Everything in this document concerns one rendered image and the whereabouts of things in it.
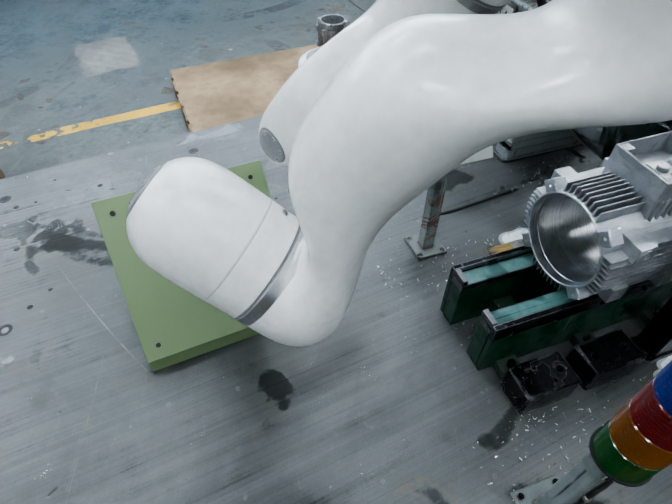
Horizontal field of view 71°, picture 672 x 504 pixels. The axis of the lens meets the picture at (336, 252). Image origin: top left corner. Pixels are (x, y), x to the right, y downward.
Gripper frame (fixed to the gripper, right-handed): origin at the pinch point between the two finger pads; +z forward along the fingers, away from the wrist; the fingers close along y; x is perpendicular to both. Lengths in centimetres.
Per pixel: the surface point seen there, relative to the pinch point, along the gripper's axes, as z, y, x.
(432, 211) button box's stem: 5.4, 10.1, 21.1
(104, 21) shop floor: 96, -341, 189
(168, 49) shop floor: 96, -259, 180
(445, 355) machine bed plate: 17.1, 24.1, -0.3
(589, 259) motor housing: 2.9, 39.0, 21.5
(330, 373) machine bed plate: 17.1, 8.5, -14.3
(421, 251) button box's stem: 16.4, 9.8, 20.1
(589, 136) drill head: -3, 31, 51
